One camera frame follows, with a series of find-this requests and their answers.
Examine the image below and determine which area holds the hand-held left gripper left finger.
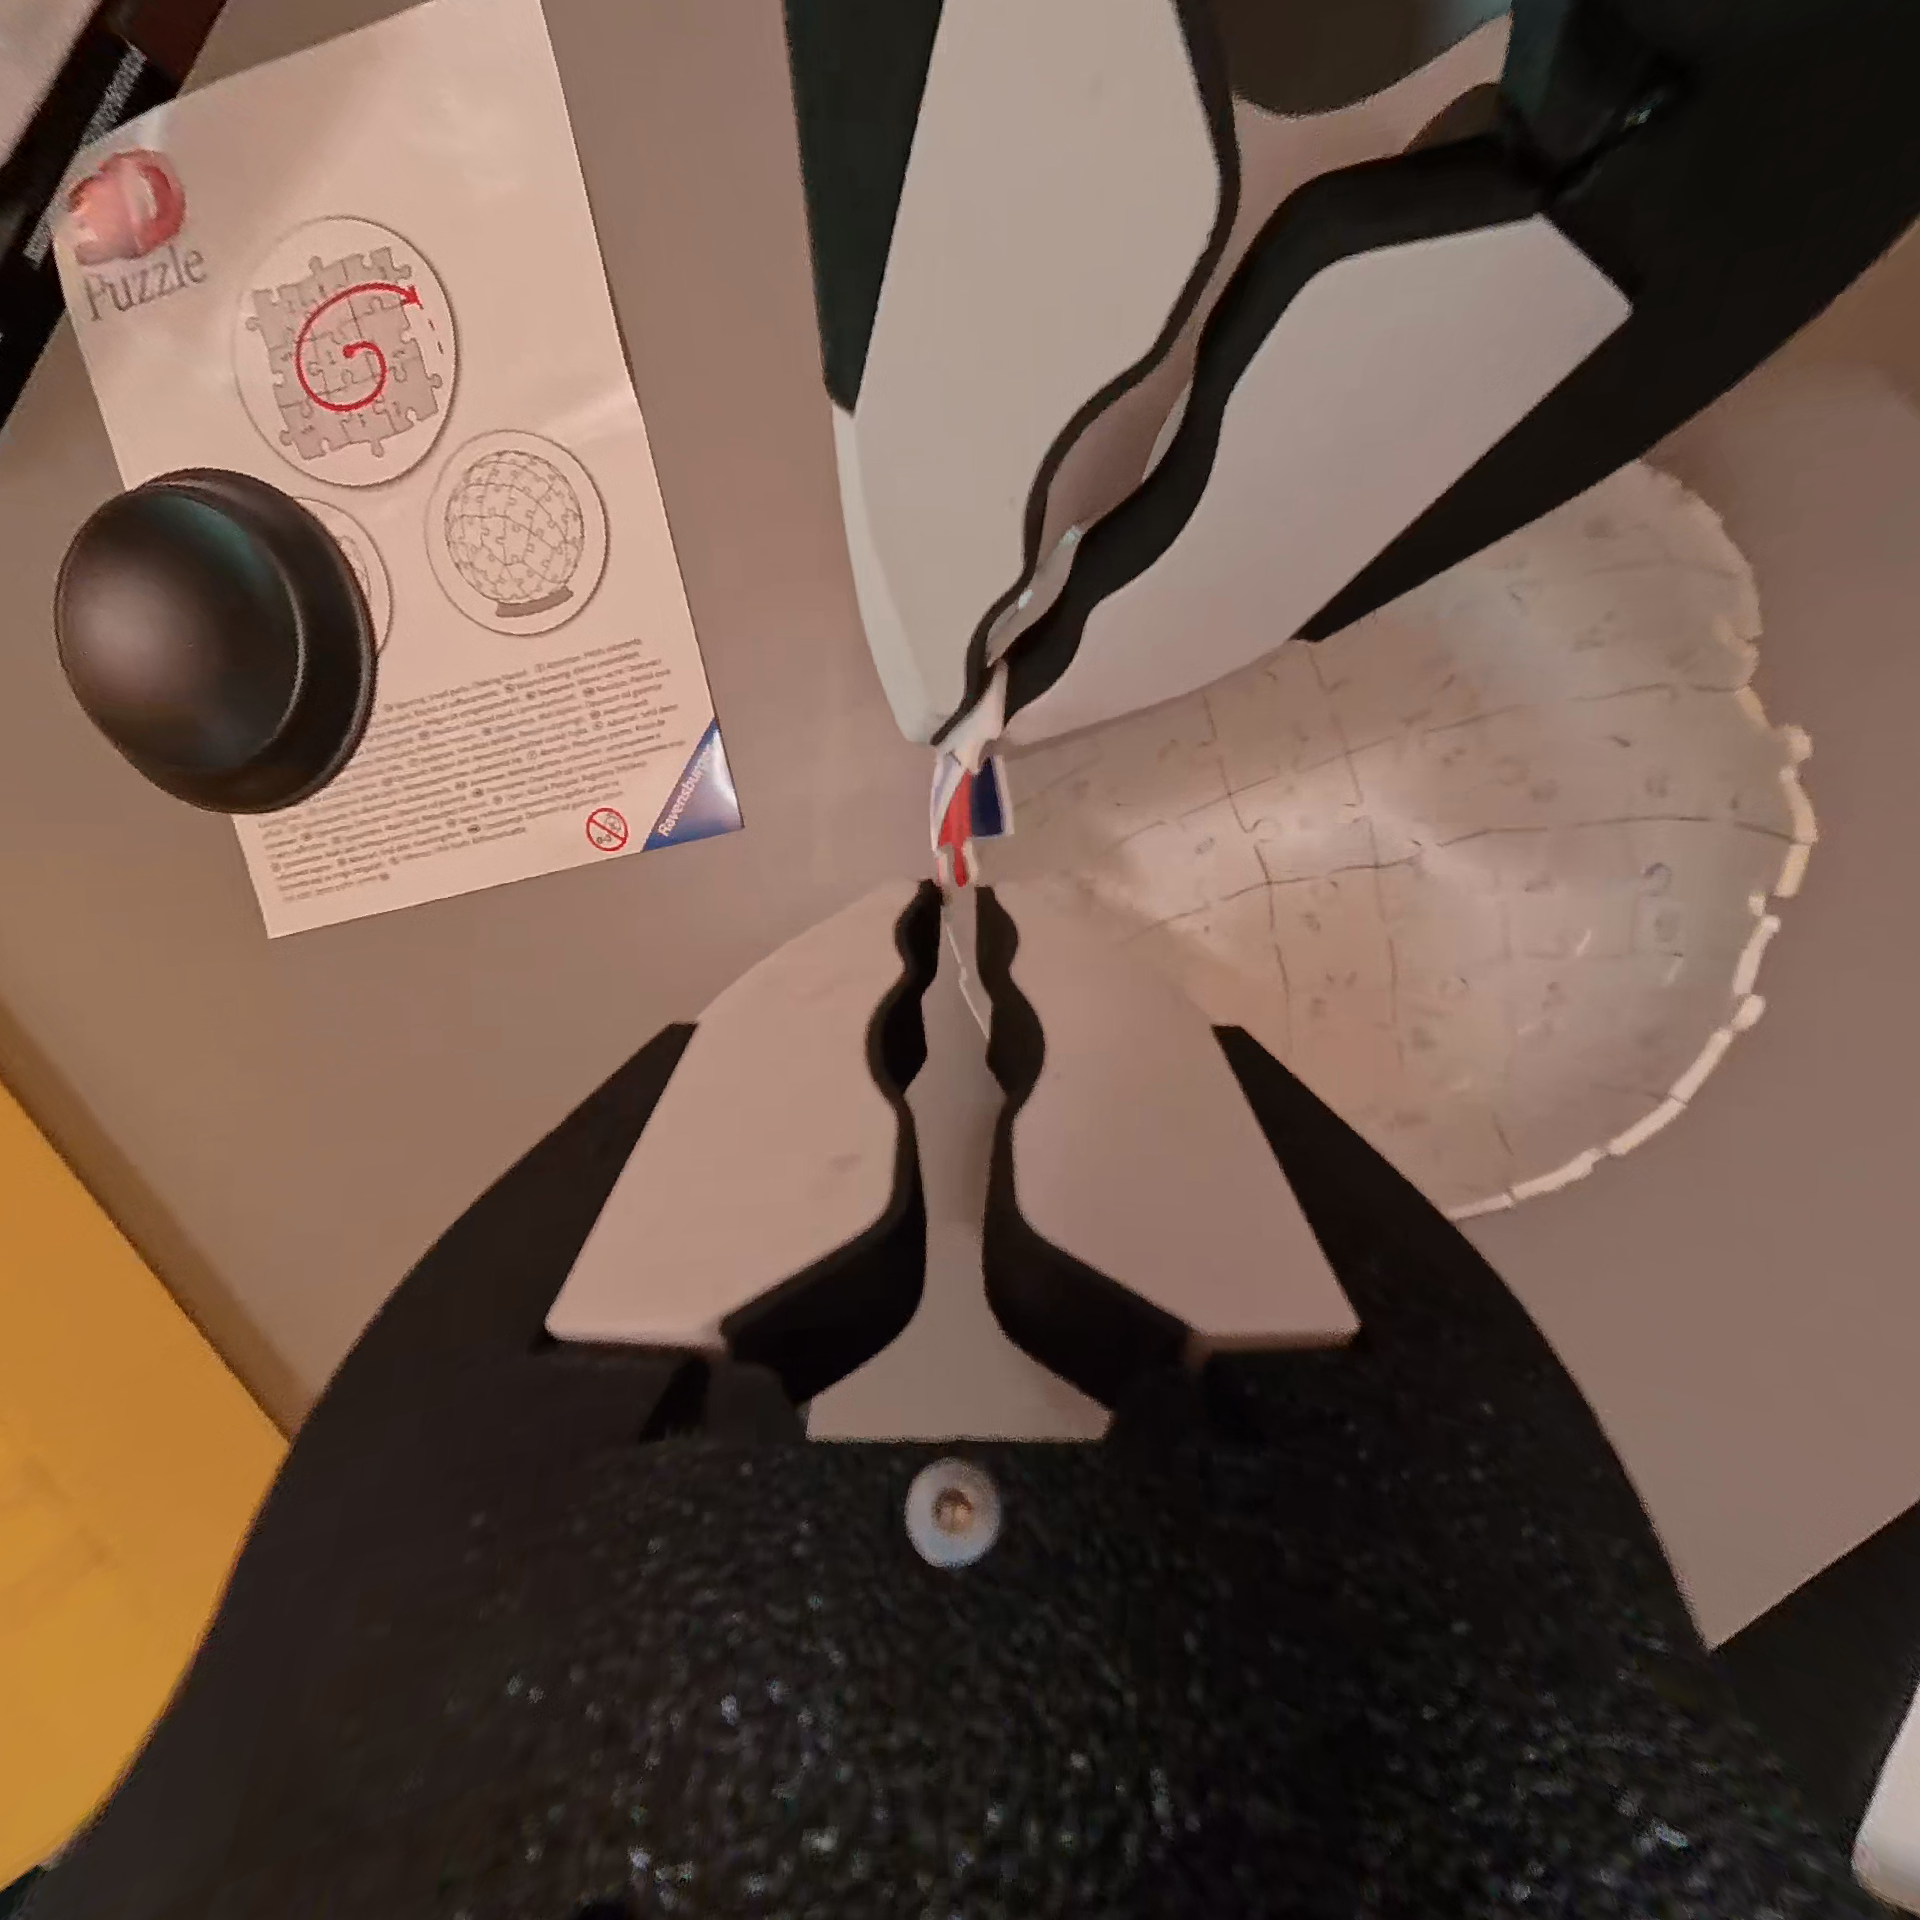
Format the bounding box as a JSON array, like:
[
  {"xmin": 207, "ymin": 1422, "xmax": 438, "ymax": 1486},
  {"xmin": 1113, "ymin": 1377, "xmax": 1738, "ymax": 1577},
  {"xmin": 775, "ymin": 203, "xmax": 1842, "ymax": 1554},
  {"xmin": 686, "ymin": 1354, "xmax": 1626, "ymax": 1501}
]
[{"xmin": 543, "ymin": 882, "xmax": 940, "ymax": 1413}]

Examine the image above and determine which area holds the yellow plastic bin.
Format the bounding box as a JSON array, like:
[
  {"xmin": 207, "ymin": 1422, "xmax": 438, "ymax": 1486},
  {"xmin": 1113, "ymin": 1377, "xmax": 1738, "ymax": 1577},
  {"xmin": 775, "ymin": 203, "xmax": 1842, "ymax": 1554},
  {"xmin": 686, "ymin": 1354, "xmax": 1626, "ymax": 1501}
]
[{"xmin": 0, "ymin": 1077, "xmax": 294, "ymax": 1913}]

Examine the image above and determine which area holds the black round ball stand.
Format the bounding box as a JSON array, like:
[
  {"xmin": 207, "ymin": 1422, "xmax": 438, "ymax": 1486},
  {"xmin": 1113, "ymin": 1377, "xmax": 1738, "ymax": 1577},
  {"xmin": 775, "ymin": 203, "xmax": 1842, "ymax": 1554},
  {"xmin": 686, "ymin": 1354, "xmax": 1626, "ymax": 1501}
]
[{"xmin": 52, "ymin": 468, "xmax": 376, "ymax": 817}]

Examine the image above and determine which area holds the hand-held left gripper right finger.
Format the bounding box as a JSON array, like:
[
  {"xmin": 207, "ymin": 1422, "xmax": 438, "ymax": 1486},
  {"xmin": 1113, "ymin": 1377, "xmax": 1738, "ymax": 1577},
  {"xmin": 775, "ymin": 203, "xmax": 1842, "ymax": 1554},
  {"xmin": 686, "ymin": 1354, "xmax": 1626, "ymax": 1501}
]
[{"xmin": 976, "ymin": 885, "xmax": 1365, "ymax": 1413}]

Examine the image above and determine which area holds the colourful cartoon puzzle ball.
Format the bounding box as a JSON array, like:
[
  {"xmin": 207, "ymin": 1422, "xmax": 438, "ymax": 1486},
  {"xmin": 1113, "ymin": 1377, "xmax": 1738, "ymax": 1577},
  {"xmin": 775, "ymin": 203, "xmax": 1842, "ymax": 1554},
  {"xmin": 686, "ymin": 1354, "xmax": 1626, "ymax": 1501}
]
[{"xmin": 983, "ymin": 458, "xmax": 1818, "ymax": 1220}]

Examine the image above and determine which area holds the black flat board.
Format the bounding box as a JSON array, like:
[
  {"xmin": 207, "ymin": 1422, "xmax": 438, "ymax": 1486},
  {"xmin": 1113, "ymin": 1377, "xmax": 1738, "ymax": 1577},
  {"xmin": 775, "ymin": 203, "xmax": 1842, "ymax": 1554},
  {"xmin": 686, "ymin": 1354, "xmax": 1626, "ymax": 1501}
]
[{"xmin": 0, "ymin": 0, "xmax": 225, "ymax": 430}]

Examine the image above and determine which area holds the white instruction leaflet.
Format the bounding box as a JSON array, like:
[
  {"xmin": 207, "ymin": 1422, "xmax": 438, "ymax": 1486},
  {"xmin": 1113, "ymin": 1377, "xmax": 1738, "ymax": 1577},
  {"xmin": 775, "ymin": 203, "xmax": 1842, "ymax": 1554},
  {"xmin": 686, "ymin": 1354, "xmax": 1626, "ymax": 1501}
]
[{"xmin": 52, "ymin": 0, "xmax": 744, "ymax": 939}]

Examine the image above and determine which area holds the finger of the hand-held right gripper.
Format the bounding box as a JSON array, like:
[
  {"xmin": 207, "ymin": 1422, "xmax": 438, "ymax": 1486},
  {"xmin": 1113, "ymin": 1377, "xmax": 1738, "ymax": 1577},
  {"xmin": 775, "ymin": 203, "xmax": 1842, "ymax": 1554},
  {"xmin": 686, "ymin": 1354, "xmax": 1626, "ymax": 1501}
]
[
  {"xmin": 989, "ymin": 129, "xmax": 1636, "ymax": 747},
  {"xmin": 830, "ymin": 0, "xmax": 1242, "ymax": 747}
]

